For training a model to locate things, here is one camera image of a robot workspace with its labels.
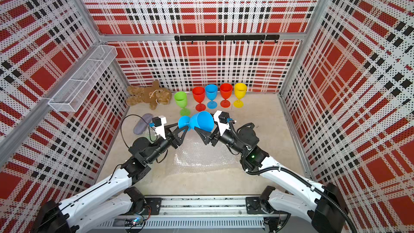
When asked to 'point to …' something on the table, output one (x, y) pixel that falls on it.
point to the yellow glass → (240, 89)
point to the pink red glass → (199, 93)
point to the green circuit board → (136, 222)
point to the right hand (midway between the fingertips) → (203, 121)
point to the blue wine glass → (212, 90)
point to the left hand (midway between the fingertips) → (187, 125)
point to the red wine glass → (226, 89)
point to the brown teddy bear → (153, 94)
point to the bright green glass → (180, 97)
